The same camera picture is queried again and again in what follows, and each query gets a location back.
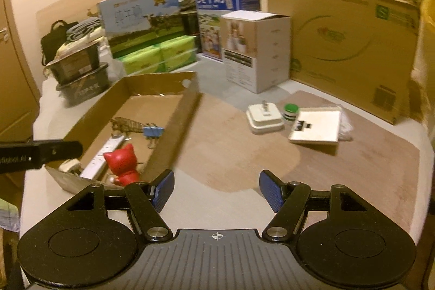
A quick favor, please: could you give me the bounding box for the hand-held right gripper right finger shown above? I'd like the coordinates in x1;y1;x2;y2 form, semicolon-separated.
259;169;369;242

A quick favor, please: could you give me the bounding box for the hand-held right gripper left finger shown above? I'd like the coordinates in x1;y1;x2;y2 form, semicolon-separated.
64;169;176;242

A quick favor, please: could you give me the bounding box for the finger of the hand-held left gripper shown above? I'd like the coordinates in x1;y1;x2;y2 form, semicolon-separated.
0;139;84;175

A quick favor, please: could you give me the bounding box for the white round plug charger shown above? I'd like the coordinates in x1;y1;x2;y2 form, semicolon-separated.
58;158;84;177

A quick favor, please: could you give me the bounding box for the white remote control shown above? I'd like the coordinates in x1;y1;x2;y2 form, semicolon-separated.
80;135;126;180

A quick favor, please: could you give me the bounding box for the cartoon cat toy figure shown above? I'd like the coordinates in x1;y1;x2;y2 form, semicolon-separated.
103;144;141;187

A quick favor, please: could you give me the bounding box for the blue binder clip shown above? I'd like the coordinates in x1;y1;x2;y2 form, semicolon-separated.
143;125;165;148

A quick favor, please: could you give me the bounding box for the white square plug adapter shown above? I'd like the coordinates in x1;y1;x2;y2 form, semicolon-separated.
246;100;284;134

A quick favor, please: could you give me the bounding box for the bronze metal model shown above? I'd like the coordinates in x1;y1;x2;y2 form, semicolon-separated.
110;117;147;136

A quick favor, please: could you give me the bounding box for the cardboard tray box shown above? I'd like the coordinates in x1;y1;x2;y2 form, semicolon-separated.
44;71;201;194

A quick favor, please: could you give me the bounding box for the small green-capped bottle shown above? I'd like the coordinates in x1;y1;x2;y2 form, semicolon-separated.
283;103;300;124

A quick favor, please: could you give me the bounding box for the clear floss pick box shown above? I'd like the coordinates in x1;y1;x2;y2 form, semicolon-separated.
338;107;354;141

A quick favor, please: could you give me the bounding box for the brown mat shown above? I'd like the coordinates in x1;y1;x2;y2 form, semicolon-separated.
146;89;422;233

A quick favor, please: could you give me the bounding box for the pale green cloth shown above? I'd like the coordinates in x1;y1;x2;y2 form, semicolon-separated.
0;199;21;231

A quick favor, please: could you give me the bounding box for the wooden door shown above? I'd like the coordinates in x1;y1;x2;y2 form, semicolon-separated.
0;0;42;141

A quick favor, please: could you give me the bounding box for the pale yellow packet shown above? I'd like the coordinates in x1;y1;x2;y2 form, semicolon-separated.
56;39;99;60

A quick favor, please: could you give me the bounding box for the black bag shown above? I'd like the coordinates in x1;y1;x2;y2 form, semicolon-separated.
41;20;80;66

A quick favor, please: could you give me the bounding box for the folded grey cloth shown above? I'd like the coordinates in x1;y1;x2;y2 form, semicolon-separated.
66;18;102;41

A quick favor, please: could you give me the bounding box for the white humidifier box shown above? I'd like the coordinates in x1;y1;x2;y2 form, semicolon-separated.
220;10;292;93

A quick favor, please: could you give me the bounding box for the tan wooden headboard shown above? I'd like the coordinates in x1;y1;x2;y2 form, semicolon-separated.
36;0;179;49

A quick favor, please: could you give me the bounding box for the green cow milk gift box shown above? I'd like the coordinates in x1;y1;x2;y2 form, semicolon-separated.
97;0;181;58

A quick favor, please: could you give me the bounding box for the large brown cardboard box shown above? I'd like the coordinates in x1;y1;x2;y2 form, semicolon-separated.
265;0;422;126

